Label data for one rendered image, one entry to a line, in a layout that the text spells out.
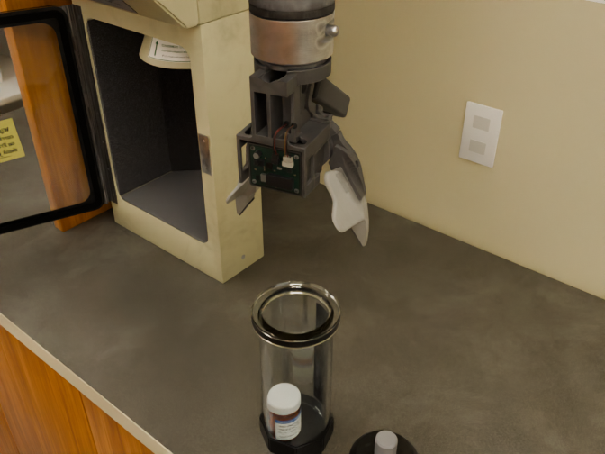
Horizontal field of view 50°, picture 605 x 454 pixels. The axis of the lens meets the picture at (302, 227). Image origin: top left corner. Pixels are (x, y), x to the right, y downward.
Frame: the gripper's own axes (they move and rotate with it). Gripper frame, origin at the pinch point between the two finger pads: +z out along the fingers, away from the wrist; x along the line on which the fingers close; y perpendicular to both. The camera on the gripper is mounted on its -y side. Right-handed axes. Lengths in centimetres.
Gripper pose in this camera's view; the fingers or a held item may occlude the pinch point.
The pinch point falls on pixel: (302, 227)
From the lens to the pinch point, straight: 71.3
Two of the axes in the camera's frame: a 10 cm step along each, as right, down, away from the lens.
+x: 9.1, 2.3, -3.4
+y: -4.1, 5.1, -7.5
